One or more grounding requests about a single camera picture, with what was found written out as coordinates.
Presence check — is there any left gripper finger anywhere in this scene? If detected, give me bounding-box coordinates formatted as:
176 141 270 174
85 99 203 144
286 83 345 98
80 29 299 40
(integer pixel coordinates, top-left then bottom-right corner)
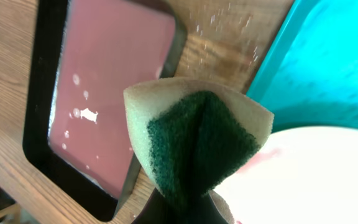
131 187 229 224

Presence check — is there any green scouring sponge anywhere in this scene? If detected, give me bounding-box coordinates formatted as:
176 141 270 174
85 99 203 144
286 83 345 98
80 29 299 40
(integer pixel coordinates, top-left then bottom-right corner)
124 77 273 213

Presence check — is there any white plate with red stain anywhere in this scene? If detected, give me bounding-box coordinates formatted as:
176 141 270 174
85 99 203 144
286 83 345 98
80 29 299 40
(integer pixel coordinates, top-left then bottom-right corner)
216 126 358 223

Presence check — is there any black tray with red liner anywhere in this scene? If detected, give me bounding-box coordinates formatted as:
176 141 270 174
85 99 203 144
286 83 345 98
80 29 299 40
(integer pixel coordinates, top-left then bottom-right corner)
22 0 187 222

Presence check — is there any teal plastic tray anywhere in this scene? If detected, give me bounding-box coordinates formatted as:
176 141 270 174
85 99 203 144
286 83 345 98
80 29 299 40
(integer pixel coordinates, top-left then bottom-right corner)
247 0 358 132

